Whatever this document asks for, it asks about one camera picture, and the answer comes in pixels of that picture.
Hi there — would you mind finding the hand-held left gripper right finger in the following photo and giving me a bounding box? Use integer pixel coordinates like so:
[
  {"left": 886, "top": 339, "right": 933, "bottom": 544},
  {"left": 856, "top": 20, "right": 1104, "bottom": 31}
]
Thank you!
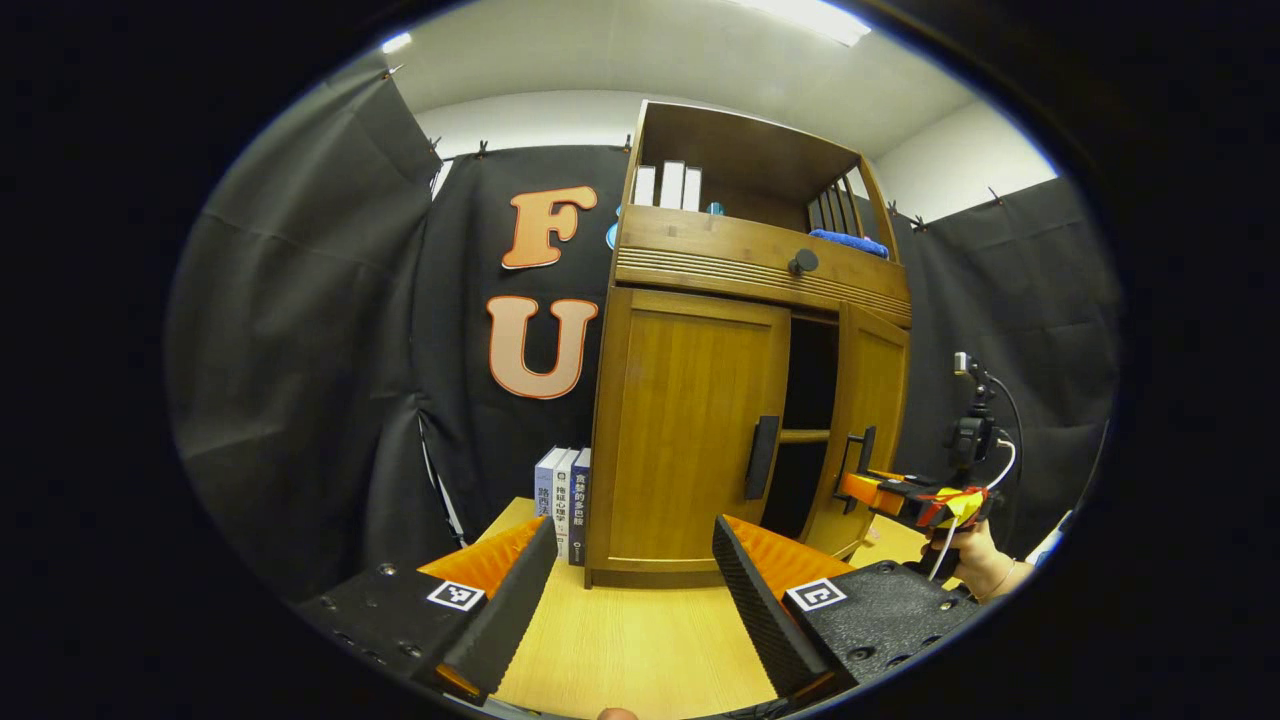
[{"left": 712, "top": 515, "right": 986, "bottom": 701}]

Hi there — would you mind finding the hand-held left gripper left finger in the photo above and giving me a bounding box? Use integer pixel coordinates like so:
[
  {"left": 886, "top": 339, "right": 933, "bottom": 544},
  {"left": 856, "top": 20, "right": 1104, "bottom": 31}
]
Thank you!
[{"left": 295, "top": 515, "right": 559, "bottom": 706}]

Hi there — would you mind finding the wooden cabinet door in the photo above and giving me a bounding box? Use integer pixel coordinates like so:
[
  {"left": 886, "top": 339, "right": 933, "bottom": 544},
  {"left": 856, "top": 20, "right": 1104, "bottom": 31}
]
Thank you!
[
  {"left": 590, "top": 288, "right": 791, "bottom": 576},
  {"left": 805, "top": 303, "right": 911, "bottom": 559}
]

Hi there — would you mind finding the wooden double-door shoe cabinet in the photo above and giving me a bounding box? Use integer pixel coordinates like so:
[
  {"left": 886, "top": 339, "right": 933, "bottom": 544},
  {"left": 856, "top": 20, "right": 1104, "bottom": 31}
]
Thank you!
[{"left": 585, "top": 100, "right": 913, "bottom": 589}]

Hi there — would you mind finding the white book with dark print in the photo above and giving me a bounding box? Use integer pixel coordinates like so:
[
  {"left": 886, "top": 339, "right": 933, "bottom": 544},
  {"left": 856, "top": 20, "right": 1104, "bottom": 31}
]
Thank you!
[{"left": 553, "top": 448, "right": 581, "bottom": 561}]

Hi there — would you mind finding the dark blue book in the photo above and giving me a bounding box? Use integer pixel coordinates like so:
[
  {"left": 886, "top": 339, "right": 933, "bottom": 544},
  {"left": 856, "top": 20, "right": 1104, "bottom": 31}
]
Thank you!
[{"left": 570, "top": 447, "right": 593, "bottom": 567}]

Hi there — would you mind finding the folded blue towel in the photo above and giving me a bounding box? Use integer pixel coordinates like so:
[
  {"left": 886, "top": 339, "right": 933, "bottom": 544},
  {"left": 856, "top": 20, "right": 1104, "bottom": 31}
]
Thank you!
[{"left": 808, "top": 229, "right": 890, "bottom": 259}]

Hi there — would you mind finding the wooden drawer with black knob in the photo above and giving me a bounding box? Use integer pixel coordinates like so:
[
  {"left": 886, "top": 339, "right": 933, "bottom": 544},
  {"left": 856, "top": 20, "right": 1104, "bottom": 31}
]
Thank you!
[{"left": 612, "top": 205, "right": 913, "bottom": 329}]

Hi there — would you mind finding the black backdrop cloth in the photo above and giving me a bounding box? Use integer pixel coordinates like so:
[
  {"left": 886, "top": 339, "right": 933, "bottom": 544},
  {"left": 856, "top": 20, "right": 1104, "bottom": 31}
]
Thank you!
[{"left": 165, "top": 50, "right": 1121, "bottom": 601}]

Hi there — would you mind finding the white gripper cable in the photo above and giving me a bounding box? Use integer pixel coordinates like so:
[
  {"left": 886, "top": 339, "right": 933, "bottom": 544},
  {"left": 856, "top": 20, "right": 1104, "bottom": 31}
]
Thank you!
[{"left": 925, "top": 438, "right": 1019, "bottom": 583}]

